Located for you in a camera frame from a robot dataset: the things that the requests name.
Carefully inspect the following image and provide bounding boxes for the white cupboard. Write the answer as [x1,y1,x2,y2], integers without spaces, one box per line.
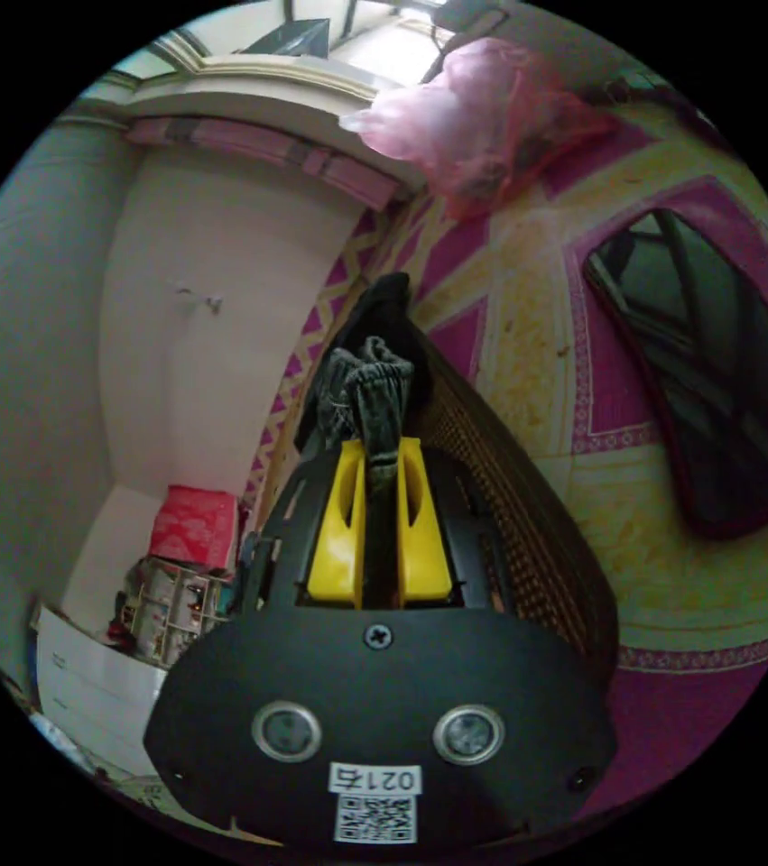
[33,603,176,776]

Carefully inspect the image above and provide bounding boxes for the mirror with red frame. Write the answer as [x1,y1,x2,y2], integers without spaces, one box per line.
[583,207,768,540]

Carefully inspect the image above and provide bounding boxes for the window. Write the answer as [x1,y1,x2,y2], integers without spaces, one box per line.
[112,0,514,77]

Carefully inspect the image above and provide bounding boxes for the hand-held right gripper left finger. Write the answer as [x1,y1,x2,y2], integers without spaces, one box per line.
[307,438,366,607]

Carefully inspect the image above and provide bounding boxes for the pink plastic bag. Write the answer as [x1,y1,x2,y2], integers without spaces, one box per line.
[339,37,622,221]

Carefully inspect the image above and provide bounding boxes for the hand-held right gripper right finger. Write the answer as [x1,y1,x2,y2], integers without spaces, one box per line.
[396,437,455,607]

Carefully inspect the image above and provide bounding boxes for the shelf with small items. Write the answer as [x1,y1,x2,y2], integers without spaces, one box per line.
[107,554,237,672]

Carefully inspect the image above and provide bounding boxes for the dark gray jeans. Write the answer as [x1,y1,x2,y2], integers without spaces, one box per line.
[293,270,436,609]

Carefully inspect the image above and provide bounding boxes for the red carton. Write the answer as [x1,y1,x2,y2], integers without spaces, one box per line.
[149,484,241,571]

